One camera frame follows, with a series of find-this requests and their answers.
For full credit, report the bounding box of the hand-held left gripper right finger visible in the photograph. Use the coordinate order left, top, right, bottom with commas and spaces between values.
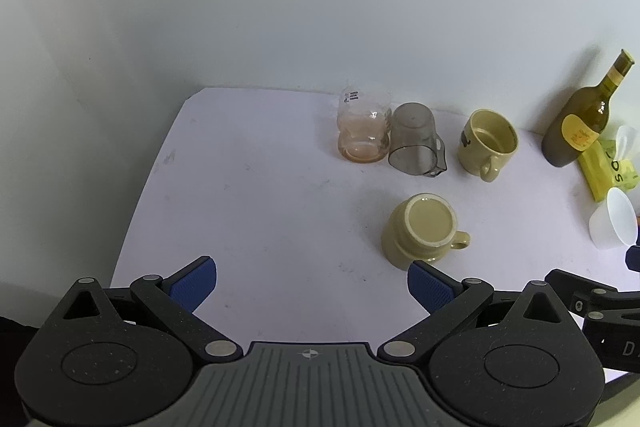
377, 260, 582, 362

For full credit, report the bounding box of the olive wine bottle yellow label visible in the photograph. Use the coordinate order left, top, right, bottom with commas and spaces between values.
541, 49, 636, 168

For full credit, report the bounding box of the yellow tissue packet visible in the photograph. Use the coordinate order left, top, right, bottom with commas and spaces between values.
577, 125, 640, 202

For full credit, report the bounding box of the clear pink-tinted glass cup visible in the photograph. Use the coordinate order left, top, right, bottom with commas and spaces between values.
337, 88, 394, 166

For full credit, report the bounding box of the plain beige mug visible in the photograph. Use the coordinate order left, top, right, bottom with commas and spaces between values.
381, 193, 472, 273

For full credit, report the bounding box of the white plastic cup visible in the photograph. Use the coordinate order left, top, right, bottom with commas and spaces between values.
588, 187, 640, 251

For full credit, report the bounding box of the beige mug with dark print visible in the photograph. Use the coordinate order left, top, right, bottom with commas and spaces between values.
457, 109, 520, 183

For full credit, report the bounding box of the grey transparent measuring cup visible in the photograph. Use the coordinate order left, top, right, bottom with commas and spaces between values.
387, 102, 449, 178

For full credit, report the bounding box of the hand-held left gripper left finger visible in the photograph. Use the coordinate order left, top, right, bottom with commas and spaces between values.
45, 256, 242, 361

